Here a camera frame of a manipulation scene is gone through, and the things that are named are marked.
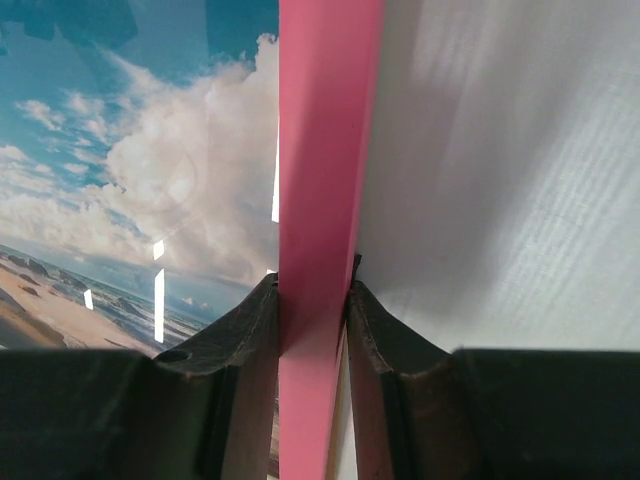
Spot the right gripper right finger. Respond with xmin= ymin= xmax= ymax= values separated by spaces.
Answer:
xmin=344 ymin=280 xmax=639 ymax=479

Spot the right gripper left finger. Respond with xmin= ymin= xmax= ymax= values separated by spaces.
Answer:
xmin=1 ymin=274 xmax=279 ymax=479

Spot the beach photo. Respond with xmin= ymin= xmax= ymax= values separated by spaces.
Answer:
xmin=1 ymin=1 xmax=279 ymax=357

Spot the pink picture frame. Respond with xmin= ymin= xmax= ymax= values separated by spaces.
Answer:
xmin=278 ymin=1 xmax=384 ymax=479

